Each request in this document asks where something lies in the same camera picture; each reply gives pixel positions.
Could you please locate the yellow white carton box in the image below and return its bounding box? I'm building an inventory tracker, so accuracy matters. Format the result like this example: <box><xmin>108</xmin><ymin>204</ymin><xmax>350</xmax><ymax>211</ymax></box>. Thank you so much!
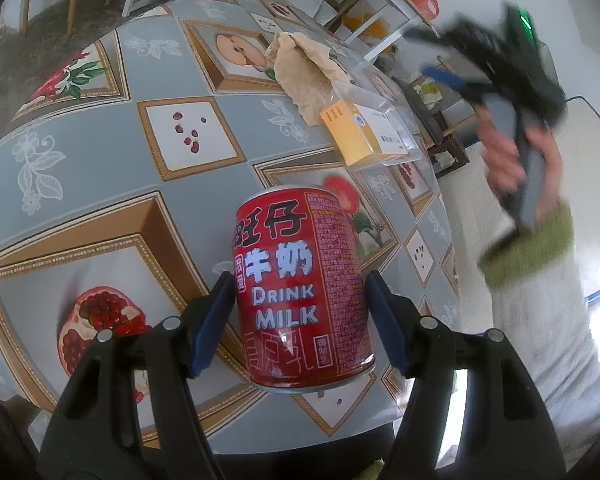
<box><xmin>320</xmin><ymin>101</ymin><xmax>411</xmax><ymax>167</ymax></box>

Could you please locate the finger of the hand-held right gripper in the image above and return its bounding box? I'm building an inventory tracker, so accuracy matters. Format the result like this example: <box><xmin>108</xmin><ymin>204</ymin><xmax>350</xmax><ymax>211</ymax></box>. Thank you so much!
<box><xmin>421</xmin><ymin>64</ymin><xmax>483</xmax><ymax>102</ymax></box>
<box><xmin>404</xmin><ymin>26</ymin><xmax>462</xmax><ymax>51</ymax></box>

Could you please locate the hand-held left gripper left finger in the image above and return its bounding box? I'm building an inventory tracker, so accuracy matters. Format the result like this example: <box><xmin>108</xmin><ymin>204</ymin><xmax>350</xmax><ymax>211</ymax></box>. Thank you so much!
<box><xmin>39</xmin><ymin>271</ymin><xmax>237</xmax><ymax>480</ymax></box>

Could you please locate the beige crumpled paper towel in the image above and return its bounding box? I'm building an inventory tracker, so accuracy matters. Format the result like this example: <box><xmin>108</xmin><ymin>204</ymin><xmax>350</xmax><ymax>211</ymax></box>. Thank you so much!
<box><xmin>265</xmin><ymin>31</ymin><xmax>354</xmax><ymax>126</ymax></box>

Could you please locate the yellow plastic bag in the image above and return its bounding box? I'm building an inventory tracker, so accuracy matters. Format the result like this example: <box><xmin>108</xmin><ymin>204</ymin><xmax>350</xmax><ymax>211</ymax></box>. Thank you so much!
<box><xmin>344</xmin><ymin>5</ymin><xmax>387</xmax><ymax>42</ymax></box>

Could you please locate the white shelf unit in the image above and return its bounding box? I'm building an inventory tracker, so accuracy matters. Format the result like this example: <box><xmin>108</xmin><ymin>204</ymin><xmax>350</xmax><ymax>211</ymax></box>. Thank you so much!
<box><xmin>340</xmin><ymin>0</ymin><xmax>432</xmax><ymax>62</ymax></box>

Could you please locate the wooden stool with dark seat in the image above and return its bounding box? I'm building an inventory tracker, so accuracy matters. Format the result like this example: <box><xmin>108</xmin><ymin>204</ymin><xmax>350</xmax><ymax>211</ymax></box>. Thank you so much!
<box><xmin>405</xmin><ymin>74</ymin><xmax>474</xmax><ymax>179</ymax></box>

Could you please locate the red milk drink can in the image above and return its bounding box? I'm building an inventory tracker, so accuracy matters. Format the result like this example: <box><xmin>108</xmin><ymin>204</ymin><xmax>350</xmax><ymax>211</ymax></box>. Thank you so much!
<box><xmin>231</xmin><ymin>185</ymin><xmax>376</xmax><ymax>392</ymax></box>

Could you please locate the clear plastic container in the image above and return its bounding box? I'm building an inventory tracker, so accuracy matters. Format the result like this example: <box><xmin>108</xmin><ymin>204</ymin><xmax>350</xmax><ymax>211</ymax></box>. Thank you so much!
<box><xmin>330</xmin><ymin>57</ymin><xmax>427</xmax><ymax>167</ymax></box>

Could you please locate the person's right hand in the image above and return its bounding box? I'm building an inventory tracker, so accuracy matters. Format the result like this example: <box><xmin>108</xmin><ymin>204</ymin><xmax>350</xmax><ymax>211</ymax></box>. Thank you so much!
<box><xmin>477</xmin><ymin>104</ymin><xmax>566</xmax><ymax>222</ymax></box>

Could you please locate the fruit print tablecloth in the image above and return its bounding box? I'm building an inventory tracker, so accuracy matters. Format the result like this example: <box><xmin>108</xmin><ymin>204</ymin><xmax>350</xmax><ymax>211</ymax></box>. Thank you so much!
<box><xmin>0</xmin><ymin>0</ymin><xmax>464</xmax><ymax>439</ymax></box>

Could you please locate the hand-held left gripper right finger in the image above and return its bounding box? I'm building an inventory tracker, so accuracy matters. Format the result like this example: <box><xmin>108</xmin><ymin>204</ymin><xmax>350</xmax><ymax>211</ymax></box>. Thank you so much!
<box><xmin>364</xmin><ymin>270</ymin><xmax>567</xmax><ymax>480</ymax></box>

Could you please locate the person's right forearm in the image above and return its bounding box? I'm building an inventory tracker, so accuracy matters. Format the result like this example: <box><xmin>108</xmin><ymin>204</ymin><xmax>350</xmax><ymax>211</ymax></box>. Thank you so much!
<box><xmin>477</xmin><ymin>200</ymin><xmax>600</xmax><ymax>443</ymax></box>

